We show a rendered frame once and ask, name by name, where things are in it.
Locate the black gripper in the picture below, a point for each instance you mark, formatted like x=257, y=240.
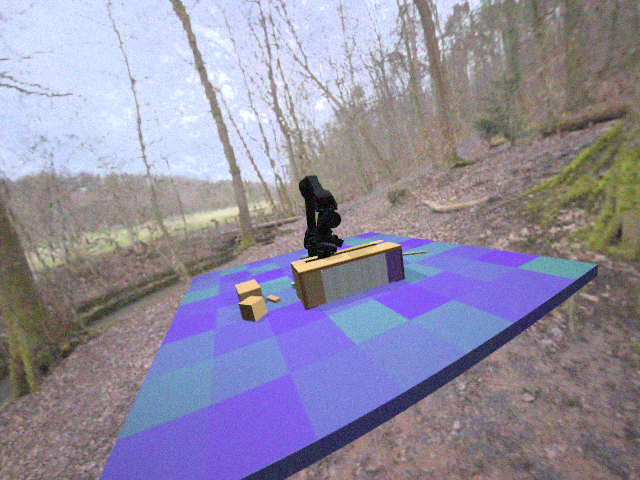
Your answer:
x=319, y=245

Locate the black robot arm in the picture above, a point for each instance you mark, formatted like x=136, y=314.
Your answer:
x=322, y=201

